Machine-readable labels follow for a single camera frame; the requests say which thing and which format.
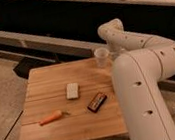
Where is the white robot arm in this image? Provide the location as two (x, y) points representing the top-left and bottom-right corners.
(97, 19), (175, 140)

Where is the clear plastic cup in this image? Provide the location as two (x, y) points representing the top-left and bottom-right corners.
(94, 47), (109, 68)

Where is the white rectangular sponge block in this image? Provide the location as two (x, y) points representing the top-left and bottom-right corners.
(66, 83), (79, 100)

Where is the dark chocolate bar wrapper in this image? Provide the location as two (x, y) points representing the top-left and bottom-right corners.
(87, 92), (107, 113)

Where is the wooden table board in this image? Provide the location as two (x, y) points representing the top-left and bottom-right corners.
(19, 58), (127, 140)

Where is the orange carrot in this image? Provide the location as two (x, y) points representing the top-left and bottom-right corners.
(39, 110), (67, 126)

